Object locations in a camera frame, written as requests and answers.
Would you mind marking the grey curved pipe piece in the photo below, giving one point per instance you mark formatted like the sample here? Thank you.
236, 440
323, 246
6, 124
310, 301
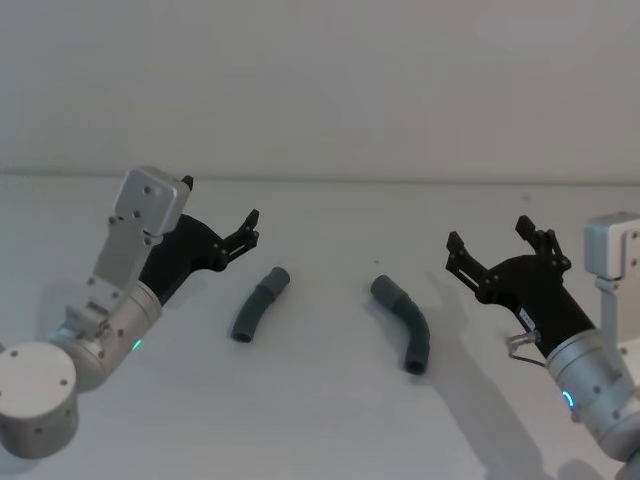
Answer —
407, 320
257, 307

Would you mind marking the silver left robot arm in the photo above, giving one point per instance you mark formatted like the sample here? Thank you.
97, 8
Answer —
122, 260

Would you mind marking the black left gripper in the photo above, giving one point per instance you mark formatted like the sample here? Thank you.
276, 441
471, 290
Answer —
175, 255

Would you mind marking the white table cloth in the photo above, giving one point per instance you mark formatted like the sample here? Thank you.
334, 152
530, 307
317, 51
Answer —
320, 415

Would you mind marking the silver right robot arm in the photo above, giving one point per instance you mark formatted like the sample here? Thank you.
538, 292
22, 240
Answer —
600, 370

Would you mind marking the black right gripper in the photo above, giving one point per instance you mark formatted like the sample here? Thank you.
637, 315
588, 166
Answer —
540, 300

